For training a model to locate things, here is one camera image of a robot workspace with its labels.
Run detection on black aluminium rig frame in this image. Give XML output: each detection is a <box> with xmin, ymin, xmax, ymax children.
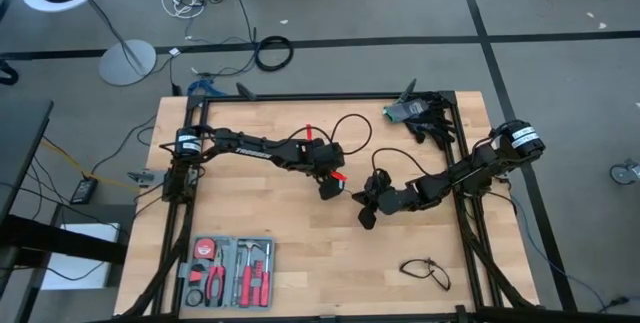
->
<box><xmin>117</xmin><ymin>90</ymin><xmax>544</xmax><ymax>323</ymax></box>

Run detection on black coated work glove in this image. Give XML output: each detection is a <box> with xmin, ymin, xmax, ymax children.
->
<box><xmin>404</xmin><ymin>90</ymin><xmax>459</xmax><ymax>150</ymax></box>

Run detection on white floor lamp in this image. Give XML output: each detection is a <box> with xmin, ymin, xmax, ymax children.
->
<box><xmin>21</xmin><ymin>0</ymin><xmax>159</xmax><ymax>87</ymax></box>

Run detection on grey caster wheel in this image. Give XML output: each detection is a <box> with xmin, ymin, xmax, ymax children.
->
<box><xmin>609</xmin><ymin>158</ymin><xmax>640</xmax><ymax>186</ymax></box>

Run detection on black power adapter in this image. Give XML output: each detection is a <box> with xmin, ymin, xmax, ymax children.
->
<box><xmin>69</xmin><ymin>177</ymin><xmax>100</xmax><ymax>206</ymax></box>

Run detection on coiled black cable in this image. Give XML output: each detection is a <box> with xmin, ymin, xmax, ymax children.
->
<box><xmin>254</xmin><ymin>35</ymin><xmax>295</xmax><ymax>73</ymax></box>

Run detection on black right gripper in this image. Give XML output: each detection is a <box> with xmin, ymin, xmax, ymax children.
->
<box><xmin>352</xmin><ymin>182</ymin><xmax>419</xmax><ymax>230</ymax></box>

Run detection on right camera black cable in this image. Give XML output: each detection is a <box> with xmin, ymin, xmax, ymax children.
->
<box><xmin>370</xmin><ymin>147</ymin><xmax>422</xmax><ymax>185</ymax></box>

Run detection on red-handled hammer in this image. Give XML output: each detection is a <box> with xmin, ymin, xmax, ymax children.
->
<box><xmin>236</xmin><ymin>239</ymin><xmax>260</xmax><ymax>309</ymax></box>

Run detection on black curved floor object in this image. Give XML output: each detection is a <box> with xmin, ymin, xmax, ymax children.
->
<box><xmin>0</xmin><ymin>57</ymin><xmax>21</xmax><ymax>87</ymax></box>

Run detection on red-handled screwdriver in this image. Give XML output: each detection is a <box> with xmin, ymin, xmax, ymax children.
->
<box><xmin>260</xmin><ymin>242</ymin><xmax>273</xmax><ymax>309</ymax></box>

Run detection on yellow cable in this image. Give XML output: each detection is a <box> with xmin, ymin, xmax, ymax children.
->
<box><xmin>40</xmin><ymin>136</ymin><xmax>144</xmax><ymax>193</ymax></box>

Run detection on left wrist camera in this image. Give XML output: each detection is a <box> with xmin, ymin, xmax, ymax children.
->
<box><xmin>317</xmin><ymin>142</ymin><xmax>346</xmax><ymax>168</ymax></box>

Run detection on grey small screwdriver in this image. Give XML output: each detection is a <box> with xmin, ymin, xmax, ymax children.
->
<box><xmin>230</xmin><ymin>251</ymin><xmax>242</xmax><ymax>307</ymax></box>

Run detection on camera black cable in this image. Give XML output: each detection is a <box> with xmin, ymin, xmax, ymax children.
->
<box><xmin>370</xmin><ymin>147</ymin><xmax>422</xmax><ymax>185</ymax></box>
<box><xmin>329</xmin><ymin>112</ymin><xmax>374</xmax><ymax>157</ymax></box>

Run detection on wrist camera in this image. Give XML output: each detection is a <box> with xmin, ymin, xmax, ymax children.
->
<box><xmin>367</xmin><ymin>167</ymin><xmax>394</xmax><ymax>189</ymax></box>
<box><xmin>317</xmin><ymin>142</ymin><xmax>346</xmax><ymax>168</ymax></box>

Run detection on long black floor cable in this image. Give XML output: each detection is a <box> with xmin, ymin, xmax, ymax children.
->
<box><xmin>219</xmin><ymin>0</ymin><xmax>259</xmax><ymax>47</ymax></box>

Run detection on black-framed safety glasses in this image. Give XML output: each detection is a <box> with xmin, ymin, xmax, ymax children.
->
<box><xmin>398</xmin><ymin>257</ymin><xmax>452</xmax><ymax>293</ymax></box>

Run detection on black cord spool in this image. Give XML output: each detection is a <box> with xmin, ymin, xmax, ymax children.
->
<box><xmin>319</xmin><ymin>177</ymin><xmax>346</xmax><ymax>202</ymax></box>

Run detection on blue cable bundle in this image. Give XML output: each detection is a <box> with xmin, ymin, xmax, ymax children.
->
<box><xmin>186</xmin><ymin>77</ymin><xmax>227</xmax><ymax>98</ymax></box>

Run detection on thin blue floor cable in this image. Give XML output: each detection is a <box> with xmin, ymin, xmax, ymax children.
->
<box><xmin>509</xmin><ymin>195</ymin><xmax>614</xmax><ymax>312</ymax></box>

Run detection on black desk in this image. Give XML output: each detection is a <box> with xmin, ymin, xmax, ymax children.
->
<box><xmin>0</xmin><ymin>97</ymin><xmax>130</xmax><ymax>323</ymax></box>

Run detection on red utility knife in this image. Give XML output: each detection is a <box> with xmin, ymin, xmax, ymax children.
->
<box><xmin>188</xmin><ymin>261</ymin><xmax>207</xmax><ymax>285</ymax></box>

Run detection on white box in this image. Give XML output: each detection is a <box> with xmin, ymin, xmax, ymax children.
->
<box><xmin>39</xmin><ymin>221</ymin><xmax>122</xmax><ymax>292</ymax></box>

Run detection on grey tool kit case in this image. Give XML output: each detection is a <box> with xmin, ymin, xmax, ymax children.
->
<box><xmin>178</xmin><ymin>234</ymin><xmax>277</xmax><ymax>312</ymax></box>

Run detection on left camera black cable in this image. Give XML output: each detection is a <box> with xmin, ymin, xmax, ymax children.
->
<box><xmin>329</xmin><ymin>112</ymin><xmax>374</xmax><ymax>157</ymax></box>

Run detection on red bit holder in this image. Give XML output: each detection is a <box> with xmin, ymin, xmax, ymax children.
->
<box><xmin>251</xmin><ymin>259</ymin><xmax>265</xmax><ymax>290</ymax></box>

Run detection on red tape measure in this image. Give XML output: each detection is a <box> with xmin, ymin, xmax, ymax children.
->
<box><xmin>192</xmin><ymin>237</ymin><xmax>218</xmax><ymax>261</ymax></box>

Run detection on black plug cable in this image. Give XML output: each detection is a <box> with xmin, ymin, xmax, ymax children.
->
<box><xmin>597</xmin><ymin>294</ymin><xmax>640</xmax><ymax>314</ymax></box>

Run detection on red-handled pliers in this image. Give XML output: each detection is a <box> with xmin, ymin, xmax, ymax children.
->
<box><xmin>204</xmin><ymin>248</ymin><xmax>228</xmax><ymax>309</ymax></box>

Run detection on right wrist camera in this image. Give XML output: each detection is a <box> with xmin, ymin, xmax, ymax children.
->
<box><xmin>367</xmin><ymin>167</ymin><xmax>394</xmax><ymax>189</ymax></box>

